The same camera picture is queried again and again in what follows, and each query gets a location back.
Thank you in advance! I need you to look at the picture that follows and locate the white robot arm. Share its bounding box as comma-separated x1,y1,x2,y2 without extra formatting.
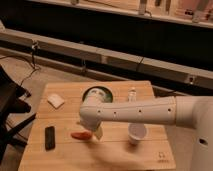
79,87,213,171

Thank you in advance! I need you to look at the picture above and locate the wooden table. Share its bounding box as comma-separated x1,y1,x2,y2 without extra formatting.
18,82,176,171

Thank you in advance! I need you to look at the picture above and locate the white tube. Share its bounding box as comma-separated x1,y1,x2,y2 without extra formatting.
128,87,137,102

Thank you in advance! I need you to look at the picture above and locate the black chair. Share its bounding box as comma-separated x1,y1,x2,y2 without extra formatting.
0,65,36,163

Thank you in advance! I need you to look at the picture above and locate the green ceramic bowl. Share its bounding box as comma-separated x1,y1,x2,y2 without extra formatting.
82,86,113,103

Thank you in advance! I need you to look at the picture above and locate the red pepper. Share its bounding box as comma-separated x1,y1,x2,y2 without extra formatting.
71,131,92,140

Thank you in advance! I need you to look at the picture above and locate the white sponge block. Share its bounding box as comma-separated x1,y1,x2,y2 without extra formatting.
47,94,65,109

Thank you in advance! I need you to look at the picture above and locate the black floor cable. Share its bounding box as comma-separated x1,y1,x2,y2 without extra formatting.
0,43,43,88

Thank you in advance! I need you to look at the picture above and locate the black rectangular bar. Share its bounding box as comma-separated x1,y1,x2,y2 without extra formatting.
45,126,55,150

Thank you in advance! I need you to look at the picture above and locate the white paper cup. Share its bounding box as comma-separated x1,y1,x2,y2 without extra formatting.
128,123,147,145

